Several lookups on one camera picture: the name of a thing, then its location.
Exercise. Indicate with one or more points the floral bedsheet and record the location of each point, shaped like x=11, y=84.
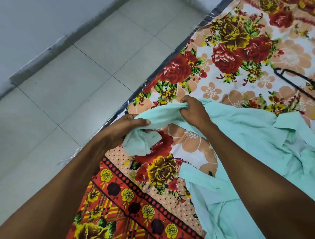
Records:
x=233, y=49

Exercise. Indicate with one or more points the person's right forearm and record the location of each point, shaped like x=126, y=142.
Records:
x=265, y=187

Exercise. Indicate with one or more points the dark mattress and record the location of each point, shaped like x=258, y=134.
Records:
x=145, y=82

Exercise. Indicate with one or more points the black hanger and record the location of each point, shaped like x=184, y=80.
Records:
x=290, y=82

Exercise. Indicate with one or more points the person's left hand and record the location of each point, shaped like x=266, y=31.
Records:
x=118, y=131

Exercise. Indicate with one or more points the person's right hand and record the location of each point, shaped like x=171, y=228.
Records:
x=195, y=113

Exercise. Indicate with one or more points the mint green shirt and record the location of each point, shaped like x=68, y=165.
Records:
x=246, y=128

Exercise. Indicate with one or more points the person's left forearm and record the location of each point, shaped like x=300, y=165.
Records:
x=54, y=197

